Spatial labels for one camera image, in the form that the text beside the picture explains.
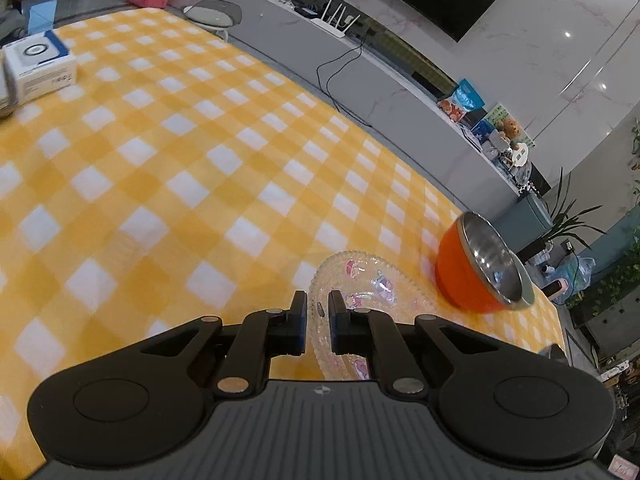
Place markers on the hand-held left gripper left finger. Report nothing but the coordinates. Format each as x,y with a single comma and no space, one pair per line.
300,325

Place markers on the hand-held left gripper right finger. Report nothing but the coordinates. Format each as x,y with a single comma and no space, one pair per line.
334,325

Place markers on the clear glass cartoon print plate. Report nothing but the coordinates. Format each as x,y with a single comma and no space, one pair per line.
380,280

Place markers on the orange steel-lined bowl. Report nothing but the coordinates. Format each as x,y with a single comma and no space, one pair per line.
460,275

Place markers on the pale green ceramic bowl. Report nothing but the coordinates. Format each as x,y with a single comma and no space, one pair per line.
526,290

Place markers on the yellow white checked tablecloth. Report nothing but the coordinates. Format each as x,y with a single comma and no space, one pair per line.
200,160

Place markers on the teal bin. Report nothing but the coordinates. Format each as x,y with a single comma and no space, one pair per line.
532,220

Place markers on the pink white small device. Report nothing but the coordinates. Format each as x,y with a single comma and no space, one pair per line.
559,291

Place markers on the grey plush toys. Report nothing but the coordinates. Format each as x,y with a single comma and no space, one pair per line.
495,145

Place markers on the grey television cabinet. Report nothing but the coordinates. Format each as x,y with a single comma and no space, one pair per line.
400,90

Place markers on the white round tag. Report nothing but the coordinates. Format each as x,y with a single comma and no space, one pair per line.
520,155

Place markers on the blue plastic bag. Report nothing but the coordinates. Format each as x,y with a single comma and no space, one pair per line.
582,275

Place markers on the green potted plant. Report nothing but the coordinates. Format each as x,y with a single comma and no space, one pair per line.
567,215

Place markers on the blue snack bag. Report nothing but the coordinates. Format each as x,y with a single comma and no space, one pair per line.
462,100

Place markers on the leafy green vine plants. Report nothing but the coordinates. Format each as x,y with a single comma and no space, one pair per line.
615,280

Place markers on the white wifi router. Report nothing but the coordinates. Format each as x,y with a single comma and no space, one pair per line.
332,27

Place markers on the round grey stool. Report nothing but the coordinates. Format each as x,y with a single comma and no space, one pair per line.
212,14

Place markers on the white blue cardboard box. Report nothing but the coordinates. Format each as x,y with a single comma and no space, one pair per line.
40,67

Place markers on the white grey device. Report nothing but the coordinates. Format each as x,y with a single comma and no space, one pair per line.
7,90

